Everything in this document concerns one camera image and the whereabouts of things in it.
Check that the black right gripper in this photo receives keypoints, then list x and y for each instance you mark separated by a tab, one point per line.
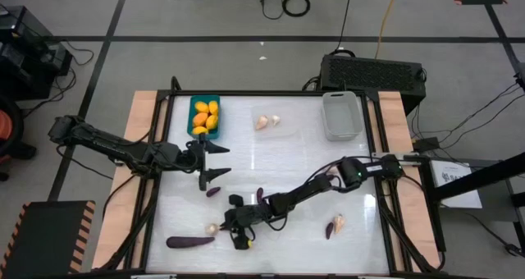
246	217

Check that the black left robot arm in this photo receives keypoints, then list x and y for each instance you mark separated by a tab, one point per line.
106	141

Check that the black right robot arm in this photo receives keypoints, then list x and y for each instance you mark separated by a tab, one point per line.
352	172

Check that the black power adapter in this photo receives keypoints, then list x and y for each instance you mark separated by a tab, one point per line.
426	144

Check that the black stand beam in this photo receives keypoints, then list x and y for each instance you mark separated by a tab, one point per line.
484	176

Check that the white garlic bulb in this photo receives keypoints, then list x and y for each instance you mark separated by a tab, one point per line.
275	120

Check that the teal plastic basket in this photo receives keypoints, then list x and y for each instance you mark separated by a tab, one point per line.
190	133

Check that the black aluminium table frame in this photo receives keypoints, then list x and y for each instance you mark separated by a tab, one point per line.
266	93

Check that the orange black round device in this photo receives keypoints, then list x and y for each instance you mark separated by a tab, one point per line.
4	127

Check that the black plug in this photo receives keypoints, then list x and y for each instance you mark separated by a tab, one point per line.
512	250

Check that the white printed paper sheet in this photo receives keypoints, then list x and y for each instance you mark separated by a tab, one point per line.
463	201

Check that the wooden side board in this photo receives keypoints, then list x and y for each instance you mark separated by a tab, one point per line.
139	106
420	230

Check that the clear plastic bin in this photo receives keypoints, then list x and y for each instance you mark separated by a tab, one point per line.
342	119
287	131

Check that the black computer case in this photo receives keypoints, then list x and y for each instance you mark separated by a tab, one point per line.
369	71

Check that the long purple eggplant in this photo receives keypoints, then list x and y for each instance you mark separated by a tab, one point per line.
188	242

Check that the small purple eggplant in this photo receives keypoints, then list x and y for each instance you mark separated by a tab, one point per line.
259	195
213	192
329	231

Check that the black equipment box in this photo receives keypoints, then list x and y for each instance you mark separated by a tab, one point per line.
24	45

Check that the beige garlic bulb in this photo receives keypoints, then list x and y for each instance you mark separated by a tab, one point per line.
339	223
333	170
261	122
211	229

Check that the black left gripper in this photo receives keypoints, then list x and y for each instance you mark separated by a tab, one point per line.
202	160

